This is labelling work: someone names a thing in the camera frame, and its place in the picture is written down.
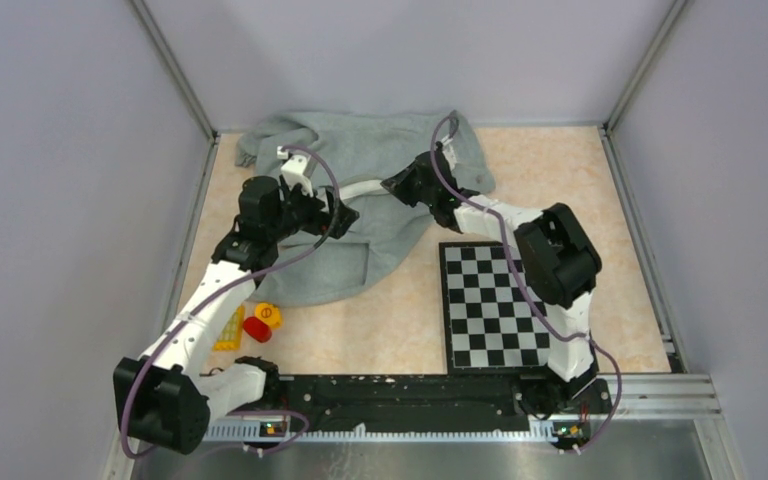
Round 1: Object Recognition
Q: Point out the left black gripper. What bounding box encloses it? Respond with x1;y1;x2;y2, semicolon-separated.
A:
268;176;358;241

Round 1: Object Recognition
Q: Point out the grey zip-up jacket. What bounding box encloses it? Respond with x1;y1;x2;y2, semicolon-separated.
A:
235;109;497;309

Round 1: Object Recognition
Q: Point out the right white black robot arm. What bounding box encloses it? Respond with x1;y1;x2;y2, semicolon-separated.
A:
381;151;602;420

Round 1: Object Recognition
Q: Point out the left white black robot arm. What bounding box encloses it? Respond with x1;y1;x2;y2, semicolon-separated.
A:
113;176;359;458

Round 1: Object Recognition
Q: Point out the red yellow toy button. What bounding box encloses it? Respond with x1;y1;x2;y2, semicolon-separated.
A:
242;303;283;343

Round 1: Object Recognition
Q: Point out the yellow toy block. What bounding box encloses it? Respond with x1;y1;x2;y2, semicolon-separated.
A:
212;305;245;352

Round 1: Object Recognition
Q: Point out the black white checkerboard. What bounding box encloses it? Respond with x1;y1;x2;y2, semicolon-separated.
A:
438;241;551;375

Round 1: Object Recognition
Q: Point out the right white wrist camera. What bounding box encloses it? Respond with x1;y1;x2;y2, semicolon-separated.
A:
435;134;458;169

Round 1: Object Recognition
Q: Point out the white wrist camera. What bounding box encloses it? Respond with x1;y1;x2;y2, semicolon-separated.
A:
435;134;458;169
276;146;317;197

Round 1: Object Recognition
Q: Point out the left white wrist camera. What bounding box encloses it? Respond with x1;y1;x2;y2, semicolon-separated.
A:
276;146;317;197

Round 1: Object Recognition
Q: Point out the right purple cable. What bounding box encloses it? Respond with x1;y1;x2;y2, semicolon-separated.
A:
428;116;624;453

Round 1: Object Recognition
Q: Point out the purple cable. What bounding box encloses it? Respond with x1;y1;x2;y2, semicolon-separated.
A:
428;116;624;453
118;144;343;460

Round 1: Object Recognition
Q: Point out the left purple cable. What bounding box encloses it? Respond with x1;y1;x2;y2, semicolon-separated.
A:
118;144;343;460

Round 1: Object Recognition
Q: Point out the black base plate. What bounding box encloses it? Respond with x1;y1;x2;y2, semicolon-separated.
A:
248;373;612;433

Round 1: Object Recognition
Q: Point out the aluminium frame rail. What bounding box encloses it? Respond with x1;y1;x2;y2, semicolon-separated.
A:
129;368;744;479

